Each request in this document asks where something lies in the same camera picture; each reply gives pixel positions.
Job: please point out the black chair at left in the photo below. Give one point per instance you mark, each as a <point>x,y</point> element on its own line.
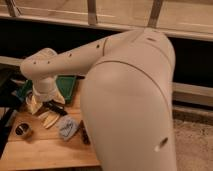
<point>8,102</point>

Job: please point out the blue grey towel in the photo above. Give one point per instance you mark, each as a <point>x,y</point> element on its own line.
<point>67,127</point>

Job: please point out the pale banana slices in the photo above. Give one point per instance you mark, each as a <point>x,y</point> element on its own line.
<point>48,118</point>

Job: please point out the small metal cup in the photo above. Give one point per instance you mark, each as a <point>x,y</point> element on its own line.
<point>23,130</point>

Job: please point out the green plastic tray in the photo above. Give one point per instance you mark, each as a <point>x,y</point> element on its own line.
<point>65,84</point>

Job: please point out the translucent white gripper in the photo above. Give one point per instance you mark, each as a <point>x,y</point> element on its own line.
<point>43,90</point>

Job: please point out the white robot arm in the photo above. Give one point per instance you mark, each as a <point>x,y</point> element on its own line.
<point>126,96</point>

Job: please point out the bunch of dark grapes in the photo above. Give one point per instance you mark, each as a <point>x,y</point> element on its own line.
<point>83,132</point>

